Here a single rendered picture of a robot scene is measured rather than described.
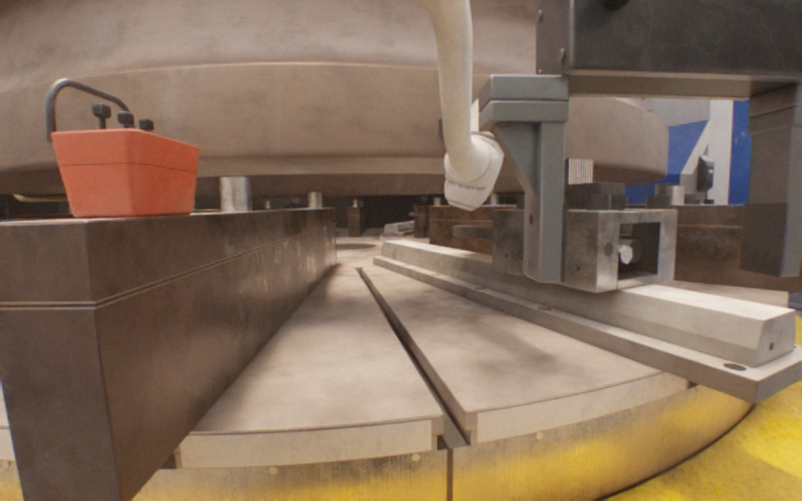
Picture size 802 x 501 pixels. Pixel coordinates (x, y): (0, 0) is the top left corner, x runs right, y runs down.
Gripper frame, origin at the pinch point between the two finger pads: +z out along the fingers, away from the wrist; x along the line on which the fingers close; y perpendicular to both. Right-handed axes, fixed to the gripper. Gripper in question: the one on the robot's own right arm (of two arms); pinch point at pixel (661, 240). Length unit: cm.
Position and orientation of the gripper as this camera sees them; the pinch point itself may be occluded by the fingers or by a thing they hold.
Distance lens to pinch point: 25.3
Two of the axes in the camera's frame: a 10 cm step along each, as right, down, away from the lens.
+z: 0.1, 9.9, 1.2
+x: 10.0, -0.2, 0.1
